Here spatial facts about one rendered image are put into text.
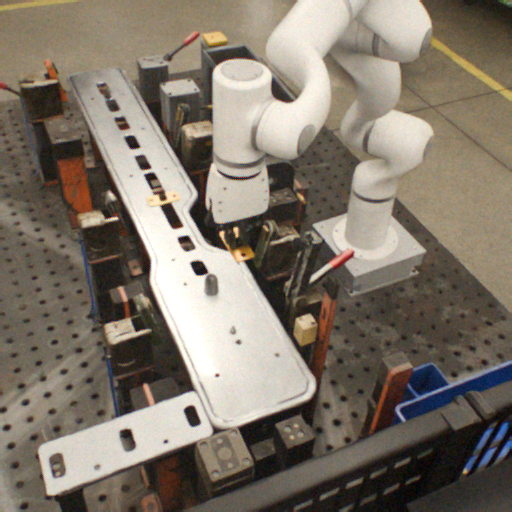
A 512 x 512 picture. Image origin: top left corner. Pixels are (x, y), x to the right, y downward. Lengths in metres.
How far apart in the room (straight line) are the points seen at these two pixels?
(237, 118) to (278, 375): 0.55
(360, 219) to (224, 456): 0.88
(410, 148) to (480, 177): 2.11
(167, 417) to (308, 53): 0.68
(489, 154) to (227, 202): 2.96
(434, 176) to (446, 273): 1.66
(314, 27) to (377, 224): 0.83
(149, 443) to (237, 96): 0.62
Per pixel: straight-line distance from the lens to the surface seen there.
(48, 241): 2.00
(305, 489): 0.54
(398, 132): 1.59
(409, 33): 1.26
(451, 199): 3.46
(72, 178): 1.89
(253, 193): 1.04
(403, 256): 1.85
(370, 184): 1.67
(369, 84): 1.41
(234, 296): 1.38
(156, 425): 1.20
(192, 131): 1.73
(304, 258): 1.26
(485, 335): 1.85
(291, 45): 1.01
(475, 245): 3.22
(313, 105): 0.93
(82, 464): 1.18
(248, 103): 0.91
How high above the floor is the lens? 2.02
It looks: 44 degrees down
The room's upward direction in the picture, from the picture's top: 4 degrees clockwise
